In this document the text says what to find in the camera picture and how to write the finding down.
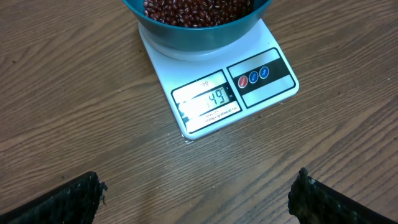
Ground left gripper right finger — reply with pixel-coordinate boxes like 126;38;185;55
288;167;395;224

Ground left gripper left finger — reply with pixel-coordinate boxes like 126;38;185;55
1;171;108;224

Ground red adzuki beans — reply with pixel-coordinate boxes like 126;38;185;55
143;0;254;28

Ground white digital kitchen scale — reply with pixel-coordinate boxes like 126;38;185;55
139;19;300;140

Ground teal blue bowl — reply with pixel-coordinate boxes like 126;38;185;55
123;0;272;51

